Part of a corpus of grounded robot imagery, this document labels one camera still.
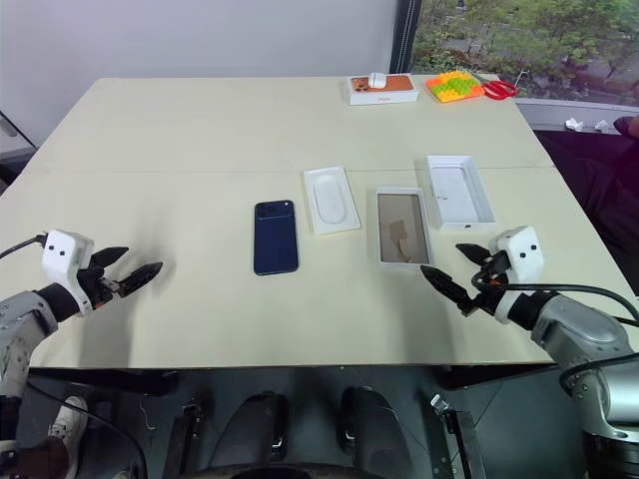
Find white square box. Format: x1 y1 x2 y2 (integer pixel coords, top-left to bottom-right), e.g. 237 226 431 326
425 155 496 232

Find orange green building block plate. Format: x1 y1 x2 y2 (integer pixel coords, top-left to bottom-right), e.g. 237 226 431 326
425 70 485 106

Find dark rounded shape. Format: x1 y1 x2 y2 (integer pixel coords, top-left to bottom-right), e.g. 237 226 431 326
338 384 425 473
219 391 291 471

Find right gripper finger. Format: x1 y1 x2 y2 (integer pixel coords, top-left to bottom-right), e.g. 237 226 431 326
419 264 473 316
454 242 493 266

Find red scissors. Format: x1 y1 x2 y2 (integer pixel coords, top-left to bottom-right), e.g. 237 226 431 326
481 79 519 100

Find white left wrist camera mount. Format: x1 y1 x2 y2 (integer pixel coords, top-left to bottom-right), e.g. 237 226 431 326
40 230 95 315

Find white sneaker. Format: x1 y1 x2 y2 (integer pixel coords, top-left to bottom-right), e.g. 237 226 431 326
48 396 90 479

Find person in dark clothing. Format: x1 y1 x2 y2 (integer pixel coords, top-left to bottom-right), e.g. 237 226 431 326
533 114 639 295

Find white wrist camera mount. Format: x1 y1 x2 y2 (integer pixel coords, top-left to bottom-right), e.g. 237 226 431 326
488 225 543 325
40 230 95 315

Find dark window frame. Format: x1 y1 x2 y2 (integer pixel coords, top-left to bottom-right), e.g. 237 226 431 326
388 0 425 77

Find grey chair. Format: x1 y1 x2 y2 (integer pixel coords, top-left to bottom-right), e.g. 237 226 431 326
0 109 39 197

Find dark blue smartphone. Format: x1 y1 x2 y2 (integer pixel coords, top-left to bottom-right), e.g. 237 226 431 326
253 200 300 276

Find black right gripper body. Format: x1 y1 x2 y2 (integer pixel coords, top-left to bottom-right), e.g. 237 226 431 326
468 251 513 313

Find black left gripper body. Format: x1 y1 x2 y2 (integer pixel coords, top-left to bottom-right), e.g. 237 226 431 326
77 263 126 308

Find white phone box base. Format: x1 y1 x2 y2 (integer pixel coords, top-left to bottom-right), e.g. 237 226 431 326
375 186 436 271

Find white insert tray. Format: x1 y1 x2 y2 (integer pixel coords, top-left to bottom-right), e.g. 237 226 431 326
303 165 362 236

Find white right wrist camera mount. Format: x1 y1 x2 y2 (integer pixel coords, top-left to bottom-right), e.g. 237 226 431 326
488 225 543 325

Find orange white box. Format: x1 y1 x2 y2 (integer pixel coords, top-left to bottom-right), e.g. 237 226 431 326
345 74 419 107

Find black metal bracket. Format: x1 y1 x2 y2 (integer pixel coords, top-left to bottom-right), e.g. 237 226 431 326
430 393 488 479
164 402 204 479

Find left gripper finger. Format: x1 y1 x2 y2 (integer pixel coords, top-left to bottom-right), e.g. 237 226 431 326
119 260 165 299
92 245 130 268

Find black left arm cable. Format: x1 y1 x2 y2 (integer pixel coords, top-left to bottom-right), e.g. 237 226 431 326
0 234 49 261

